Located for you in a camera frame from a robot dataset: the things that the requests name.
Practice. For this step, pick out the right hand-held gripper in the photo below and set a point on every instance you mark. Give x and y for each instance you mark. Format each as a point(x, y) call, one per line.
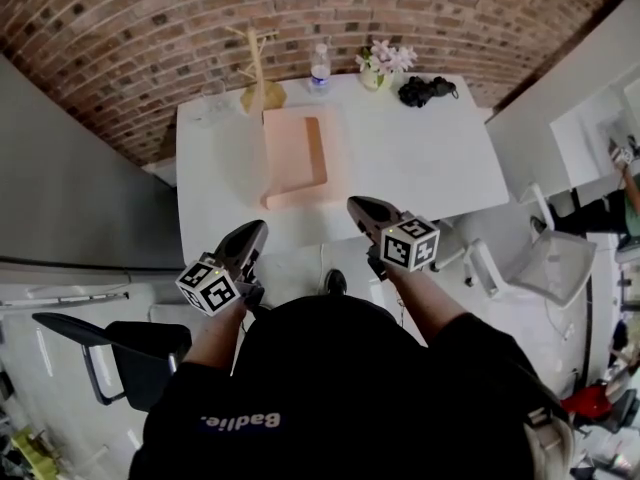
point(407, 245)

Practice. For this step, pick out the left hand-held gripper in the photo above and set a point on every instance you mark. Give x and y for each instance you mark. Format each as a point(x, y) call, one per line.
point(215, 293)

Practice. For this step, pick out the pink box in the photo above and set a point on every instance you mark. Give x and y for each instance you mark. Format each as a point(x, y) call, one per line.
point(290, 158)

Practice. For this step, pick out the person's left forearm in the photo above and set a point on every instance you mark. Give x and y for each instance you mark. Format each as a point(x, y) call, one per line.
point(217, 338)

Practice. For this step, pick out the beige shoulder bag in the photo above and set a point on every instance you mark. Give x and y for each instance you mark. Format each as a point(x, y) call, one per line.
point(550, 443)

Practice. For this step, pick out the person's right forearm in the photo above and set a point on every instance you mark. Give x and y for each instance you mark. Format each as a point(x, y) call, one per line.
point(430, 308)

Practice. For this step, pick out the person's black shoe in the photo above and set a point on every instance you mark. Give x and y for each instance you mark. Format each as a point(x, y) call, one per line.
point(335, 282)

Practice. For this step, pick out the clear drinking glass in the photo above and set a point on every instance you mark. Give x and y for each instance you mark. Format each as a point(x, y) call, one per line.
point(215, 105)

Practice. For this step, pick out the black chair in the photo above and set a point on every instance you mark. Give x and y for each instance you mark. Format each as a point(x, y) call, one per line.
point(140, 353)

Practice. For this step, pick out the clear plastic water bottle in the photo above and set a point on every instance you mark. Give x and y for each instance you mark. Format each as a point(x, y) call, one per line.
point(320, 73)

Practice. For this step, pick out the white potted flowers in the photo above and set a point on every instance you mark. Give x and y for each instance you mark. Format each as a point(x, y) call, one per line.
point(382, 63)

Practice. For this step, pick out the wooden tree-shaped rack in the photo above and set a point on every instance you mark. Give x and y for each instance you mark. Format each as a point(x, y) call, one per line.
point(260, 88)

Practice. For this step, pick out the grey cabinet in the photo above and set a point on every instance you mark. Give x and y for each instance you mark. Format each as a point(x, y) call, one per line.
point(75, 193)

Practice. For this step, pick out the person's black shirt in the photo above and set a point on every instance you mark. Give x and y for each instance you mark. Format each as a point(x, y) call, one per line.
point(350, 393)

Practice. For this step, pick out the white swivel chair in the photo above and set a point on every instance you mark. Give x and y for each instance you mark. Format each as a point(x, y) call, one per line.
point(550, 263)

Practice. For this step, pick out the white cabinet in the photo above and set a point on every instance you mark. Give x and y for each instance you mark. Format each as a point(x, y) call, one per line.
point(565, 118)

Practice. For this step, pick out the black pole stand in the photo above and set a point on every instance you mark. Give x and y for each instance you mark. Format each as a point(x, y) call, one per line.
point(591, 328)

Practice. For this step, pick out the red bag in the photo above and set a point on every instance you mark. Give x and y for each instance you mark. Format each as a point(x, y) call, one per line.
point(587, 400)

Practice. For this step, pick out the yellow-green object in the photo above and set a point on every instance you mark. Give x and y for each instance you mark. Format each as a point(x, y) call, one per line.
point(32, 455)

